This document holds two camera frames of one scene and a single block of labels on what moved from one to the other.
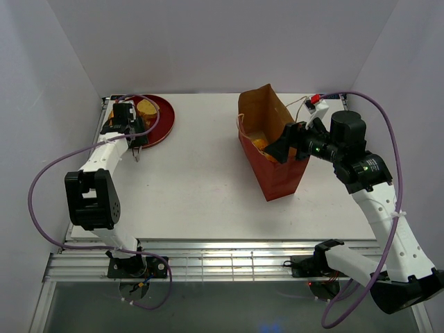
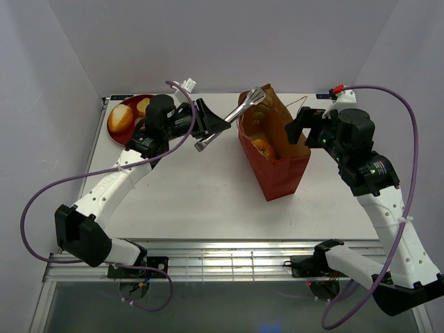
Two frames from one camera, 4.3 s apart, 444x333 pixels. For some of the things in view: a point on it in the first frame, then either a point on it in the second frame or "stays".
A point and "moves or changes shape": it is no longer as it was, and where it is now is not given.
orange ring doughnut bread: x=261 y=143 stays
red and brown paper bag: x=261 y=114 stays
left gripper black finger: x=140 y=127 → x=207 y=123
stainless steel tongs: x=136 y=150 moves or changes shape
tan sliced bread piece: x=147 y=109 stays
